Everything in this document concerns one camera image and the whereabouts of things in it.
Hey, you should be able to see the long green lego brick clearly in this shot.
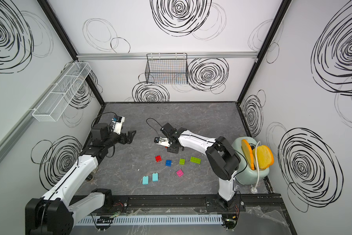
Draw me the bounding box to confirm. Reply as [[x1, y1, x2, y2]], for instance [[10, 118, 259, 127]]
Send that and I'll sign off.
[[190, 157, 201, 164]]

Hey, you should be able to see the cyan lego brick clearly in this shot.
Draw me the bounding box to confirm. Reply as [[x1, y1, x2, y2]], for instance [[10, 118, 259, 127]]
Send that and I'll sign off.
[[152, 173, 159, 182], [142, 176, 149, 185]]

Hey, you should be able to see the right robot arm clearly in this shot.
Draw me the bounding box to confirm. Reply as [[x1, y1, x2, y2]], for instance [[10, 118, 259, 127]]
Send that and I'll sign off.
[[154, 123, 241, 208]]

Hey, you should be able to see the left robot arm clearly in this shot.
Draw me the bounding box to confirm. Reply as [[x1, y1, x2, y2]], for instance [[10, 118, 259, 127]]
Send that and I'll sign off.
[[25, 122, 136, 235]]

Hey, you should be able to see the blue lego brick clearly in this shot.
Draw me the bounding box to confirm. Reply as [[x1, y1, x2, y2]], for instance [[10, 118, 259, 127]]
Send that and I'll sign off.
[[165, 160, 172, 167]]

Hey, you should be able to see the small red lego brick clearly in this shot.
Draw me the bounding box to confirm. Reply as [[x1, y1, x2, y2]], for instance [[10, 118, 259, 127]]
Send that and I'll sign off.
[[155, 155, 162, 162]]

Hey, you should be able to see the pink lego brick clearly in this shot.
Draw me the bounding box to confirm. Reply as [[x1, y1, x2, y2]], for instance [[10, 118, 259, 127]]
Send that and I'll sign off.
[[176, 170, 184, 177]]

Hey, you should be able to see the orange toast slice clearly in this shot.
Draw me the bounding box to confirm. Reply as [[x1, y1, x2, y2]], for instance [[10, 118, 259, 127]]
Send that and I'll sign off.
[[241, 140, 255, 170]]

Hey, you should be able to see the mint green toaster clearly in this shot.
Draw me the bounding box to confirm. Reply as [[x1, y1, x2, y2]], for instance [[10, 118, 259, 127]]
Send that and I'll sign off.
[[232, 137, 274, 186]]

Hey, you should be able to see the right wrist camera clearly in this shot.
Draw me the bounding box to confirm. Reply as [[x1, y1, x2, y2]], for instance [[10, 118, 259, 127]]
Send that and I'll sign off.
[[154, 137, 171, 148]]

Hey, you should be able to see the black wire basket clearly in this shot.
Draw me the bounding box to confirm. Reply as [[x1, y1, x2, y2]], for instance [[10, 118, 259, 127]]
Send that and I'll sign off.
[[145, 53, 189, 85]]

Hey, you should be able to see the white wire shelf basket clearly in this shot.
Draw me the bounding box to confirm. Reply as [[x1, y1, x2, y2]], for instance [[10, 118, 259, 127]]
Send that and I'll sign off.
[[32, 62, 92, 122]]

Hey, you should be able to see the white slotted cable duct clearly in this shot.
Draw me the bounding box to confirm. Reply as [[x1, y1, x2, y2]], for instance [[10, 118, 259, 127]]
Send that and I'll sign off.
[[77, 214, 223, 226]]

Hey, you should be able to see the white toaster cable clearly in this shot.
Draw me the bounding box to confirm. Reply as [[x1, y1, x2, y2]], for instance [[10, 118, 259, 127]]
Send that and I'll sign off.
[[250, 140, 262, 194]]

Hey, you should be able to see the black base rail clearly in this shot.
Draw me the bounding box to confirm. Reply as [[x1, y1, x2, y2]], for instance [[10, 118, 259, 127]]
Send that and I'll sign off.
[[70, 193, 284, 212]]

